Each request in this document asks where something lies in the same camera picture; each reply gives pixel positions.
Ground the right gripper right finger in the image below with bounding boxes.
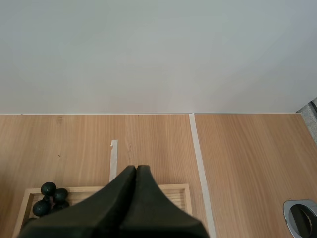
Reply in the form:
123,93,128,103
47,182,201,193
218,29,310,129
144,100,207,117
118,164,211,238

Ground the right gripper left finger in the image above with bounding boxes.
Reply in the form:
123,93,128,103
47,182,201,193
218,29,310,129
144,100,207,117
19,165,137,238

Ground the shallow wooden tray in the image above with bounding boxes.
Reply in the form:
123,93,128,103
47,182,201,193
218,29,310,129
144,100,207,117
11,183,194,238

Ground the bunch of dark toy grapes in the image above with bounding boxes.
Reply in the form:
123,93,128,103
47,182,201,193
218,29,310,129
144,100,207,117
27,181,70,220

